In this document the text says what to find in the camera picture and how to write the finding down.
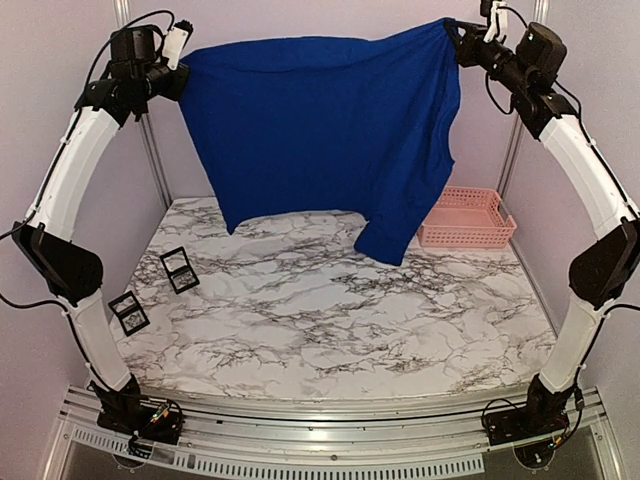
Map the far black display box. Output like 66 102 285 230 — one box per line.
159 246 200 294

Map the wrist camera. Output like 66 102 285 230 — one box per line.
480 0 509 43
161 20 193 71

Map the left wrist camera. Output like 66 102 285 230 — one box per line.
161 20 193 71

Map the aluminium frame post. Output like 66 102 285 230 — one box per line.
497 0 550 201
112 0 173 210

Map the black display box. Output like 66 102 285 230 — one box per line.
108 291 150 337
159 246 200 294

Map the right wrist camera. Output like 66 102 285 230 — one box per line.
480 0 509 43

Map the pink plastic basket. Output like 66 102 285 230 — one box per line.
417 186 517 249

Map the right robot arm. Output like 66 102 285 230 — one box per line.
445 20 639 436

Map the near black display box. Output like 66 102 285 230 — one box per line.
108 291 150 337

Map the sparkly flower brooch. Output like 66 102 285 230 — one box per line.
123 313 144 329

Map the silver brooch in far box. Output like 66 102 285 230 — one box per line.
176 273 192 286

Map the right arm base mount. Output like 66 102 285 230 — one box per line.
480 389 585 450

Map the blue printed t-shirt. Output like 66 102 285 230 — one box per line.
180 20 461 265

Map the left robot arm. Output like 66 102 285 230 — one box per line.
2 20 193 434

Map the left aluminium frame post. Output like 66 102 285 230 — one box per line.
112 0 173 210

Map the right aluminium frame post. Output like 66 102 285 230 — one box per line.
497 0 550 201

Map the aluminium front rail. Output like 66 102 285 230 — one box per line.
42 386 625 479

